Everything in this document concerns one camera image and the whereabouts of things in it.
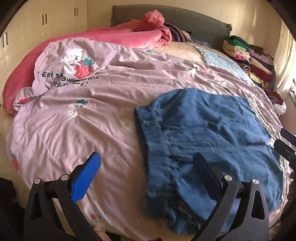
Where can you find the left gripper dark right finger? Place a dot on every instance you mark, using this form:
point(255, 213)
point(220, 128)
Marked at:
point(211, 180)

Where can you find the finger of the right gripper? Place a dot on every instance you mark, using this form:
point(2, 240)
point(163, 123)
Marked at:
point(288, 136)
point(285, 150)

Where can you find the grey upholstered headboard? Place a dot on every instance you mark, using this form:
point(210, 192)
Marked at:
point(202, 27)

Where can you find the pink fleece blanket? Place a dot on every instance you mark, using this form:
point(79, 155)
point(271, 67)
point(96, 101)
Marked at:
point(149, 32)

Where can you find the blue denim pants lace trim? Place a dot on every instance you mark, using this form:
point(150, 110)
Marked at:
point(225, 130)

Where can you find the cream built-in wardrobe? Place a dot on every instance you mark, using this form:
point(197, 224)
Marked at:
point(36, 22)

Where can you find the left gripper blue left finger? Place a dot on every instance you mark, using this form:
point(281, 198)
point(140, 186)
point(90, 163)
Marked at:
point(82, 176)

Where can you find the purple striped pillow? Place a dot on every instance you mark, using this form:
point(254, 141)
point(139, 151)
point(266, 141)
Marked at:
point(178, 35)

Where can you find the stack of folded clothes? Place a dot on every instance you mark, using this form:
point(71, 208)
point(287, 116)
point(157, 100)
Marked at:
point(258, 65)

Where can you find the light blue towel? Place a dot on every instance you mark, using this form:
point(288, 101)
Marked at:
point(223, 62)

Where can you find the lilac strawberry print duvet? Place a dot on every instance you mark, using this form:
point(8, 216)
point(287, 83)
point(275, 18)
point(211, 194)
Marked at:
point(82, 100)

